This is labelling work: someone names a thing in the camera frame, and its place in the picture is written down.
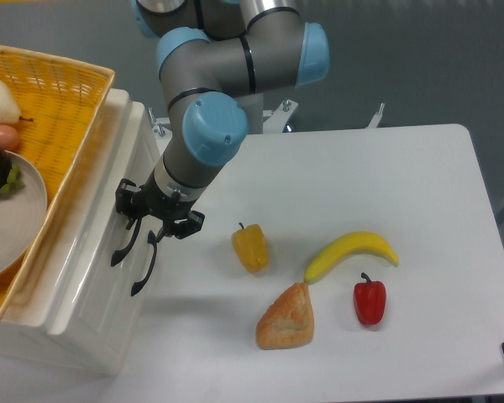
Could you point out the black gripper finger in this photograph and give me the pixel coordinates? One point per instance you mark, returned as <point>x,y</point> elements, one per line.
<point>182,228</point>
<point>128,201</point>

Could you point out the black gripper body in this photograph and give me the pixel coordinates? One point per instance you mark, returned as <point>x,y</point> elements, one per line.
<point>159,205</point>

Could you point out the white drawer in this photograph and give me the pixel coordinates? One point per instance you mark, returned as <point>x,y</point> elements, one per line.
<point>97,299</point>
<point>119,255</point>

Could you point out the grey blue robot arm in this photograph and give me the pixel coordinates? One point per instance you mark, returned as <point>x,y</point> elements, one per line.
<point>210,54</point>

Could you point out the white drawer cabinet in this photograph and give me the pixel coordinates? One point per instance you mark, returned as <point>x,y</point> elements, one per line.
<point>25,326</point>

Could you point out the yellow bell pepper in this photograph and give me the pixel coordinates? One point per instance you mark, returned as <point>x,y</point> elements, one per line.
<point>251,247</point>

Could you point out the grey plate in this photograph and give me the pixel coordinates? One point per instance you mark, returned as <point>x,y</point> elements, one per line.
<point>22,213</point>

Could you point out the yellow woven basket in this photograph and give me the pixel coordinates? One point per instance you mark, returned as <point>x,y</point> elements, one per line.
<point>61,99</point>

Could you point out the brown egg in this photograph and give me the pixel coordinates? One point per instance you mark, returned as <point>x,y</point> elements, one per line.
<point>9,138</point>

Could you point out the triangular pastry bread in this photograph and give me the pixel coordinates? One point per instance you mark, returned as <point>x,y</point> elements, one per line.
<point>288,322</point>

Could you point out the yellow banana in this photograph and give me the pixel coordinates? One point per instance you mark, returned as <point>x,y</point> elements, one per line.
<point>361,242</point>

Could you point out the red bell pepper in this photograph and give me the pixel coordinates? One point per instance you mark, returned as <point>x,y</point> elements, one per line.
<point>369,299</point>

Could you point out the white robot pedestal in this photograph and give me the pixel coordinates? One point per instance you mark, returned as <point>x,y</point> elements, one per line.
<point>253,108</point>

